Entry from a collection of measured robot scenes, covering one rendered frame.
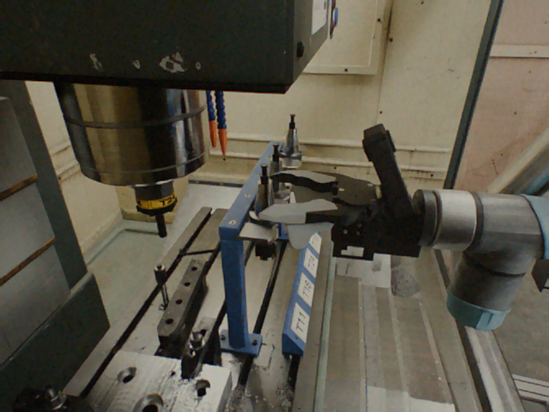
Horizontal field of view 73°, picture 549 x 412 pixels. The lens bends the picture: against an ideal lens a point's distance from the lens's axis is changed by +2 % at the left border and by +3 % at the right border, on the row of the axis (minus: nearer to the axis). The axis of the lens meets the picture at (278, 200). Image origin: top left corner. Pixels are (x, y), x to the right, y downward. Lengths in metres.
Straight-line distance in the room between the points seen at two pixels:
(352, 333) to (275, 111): 0.86
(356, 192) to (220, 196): 1.21
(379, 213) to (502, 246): 0.15
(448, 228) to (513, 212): 0.07
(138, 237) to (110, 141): 1.50
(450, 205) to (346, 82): 1.01
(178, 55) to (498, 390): 0.99
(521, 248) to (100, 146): 0.48
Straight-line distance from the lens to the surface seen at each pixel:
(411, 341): 1.21
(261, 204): 0.70
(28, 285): 1.04
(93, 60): 0.34
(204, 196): 1.66
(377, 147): 0.43
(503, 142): 3.33
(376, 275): 1.41
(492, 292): 0.55
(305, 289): 0.97
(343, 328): 1.15
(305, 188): 0.52
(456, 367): 1.26
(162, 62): 0.31
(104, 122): 0.42
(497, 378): 1.11
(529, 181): 0.62
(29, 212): 1.00
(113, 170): 0.43
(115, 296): 1.60
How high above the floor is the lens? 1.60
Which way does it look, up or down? 29 degrees down
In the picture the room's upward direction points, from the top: straight up
